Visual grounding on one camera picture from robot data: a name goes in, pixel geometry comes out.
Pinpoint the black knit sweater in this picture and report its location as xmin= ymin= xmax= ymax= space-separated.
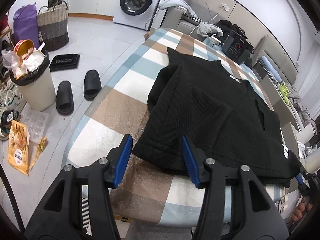
xmin=133 ymin=48 xmax=302 ymax=187

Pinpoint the pile of black clothes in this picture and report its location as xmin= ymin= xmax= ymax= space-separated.
xmin=215 ymin=20 xmax=248 ymax=39

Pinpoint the person right hand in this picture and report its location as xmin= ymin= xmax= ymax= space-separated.
xmin=291 ymin=197 xmax=312 ymax=223

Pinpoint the grey near cabinet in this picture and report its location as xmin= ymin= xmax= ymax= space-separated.
xmin=281 ymin=122 xmax=305 ymax=159

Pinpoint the black slipper near bin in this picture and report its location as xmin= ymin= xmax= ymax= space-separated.
xmin=56 ymin=81 xmax=74 ymax=116

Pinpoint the black slipper far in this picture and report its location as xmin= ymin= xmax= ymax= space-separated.
xmin=84 ymin=69 xmax=101 ymax=101

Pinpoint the grey bedside cabinet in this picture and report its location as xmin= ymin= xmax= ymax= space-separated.
xmin=260 ymin=76 xmax=296 ymax=128

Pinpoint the orange snack bag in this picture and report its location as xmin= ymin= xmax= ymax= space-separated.
xmin=7 ymin=120 xmax=30 ymax=176

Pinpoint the green plush toy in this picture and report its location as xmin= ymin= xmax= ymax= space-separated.
xmin=278 ymin=82 xmax=290 ymax=106

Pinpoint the black plastic tray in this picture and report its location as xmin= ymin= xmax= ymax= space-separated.
xmin=49 ymin=54 xmax=80 ymax=72

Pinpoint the blue pillow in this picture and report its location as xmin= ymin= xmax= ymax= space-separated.
xmin=261 ymin=56 xmax=277 ymax=78

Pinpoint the black electric pressure cooker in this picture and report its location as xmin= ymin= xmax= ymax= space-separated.
xmin=221 ymin=30 xmax=254 ymax=64

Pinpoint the white trash bin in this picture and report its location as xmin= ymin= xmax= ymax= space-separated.
xmin=10 ymin=51 xmax=56 ymax=112

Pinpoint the grey bed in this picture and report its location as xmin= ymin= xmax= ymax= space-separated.
xmin=252 ymin=35 xmax=317 ymax=131

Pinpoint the woven laundry basket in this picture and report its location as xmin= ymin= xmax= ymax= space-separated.
xmin=37 ymin=1 xmax=69 ymax=51

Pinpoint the white washing machine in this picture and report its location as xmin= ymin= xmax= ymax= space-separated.
xmin=113 ymin=0 xmax=160 ymax=31

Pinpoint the purple paper bag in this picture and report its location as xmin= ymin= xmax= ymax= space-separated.
xmin=13 ymin=4 xmax=40 ymax=48

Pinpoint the grey sofa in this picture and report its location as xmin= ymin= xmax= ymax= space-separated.
xmin=158 ymin=0 xmax=223 ymax=40

